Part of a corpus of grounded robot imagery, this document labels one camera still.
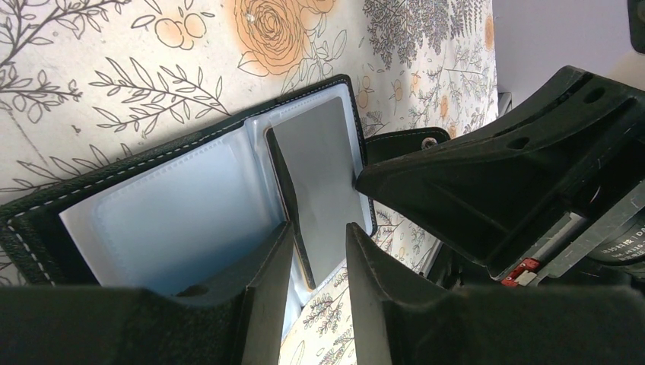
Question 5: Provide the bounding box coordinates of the floral table mat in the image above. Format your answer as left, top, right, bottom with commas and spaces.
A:
1, 1, 497, 364

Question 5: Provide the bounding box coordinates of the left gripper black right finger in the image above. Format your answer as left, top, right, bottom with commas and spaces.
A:
346, 223, 644, 364

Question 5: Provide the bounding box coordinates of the grey metallic card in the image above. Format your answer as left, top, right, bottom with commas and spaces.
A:
266, 94, 376, 292

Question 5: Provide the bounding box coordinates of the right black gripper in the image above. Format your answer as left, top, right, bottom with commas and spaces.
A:
356, 66, 644, 289

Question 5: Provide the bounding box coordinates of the black card holder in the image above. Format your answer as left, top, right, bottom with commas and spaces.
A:
0, 74, 452, 308

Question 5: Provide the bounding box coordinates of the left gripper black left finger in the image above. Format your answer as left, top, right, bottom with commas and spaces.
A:
1, 222, 294, 364

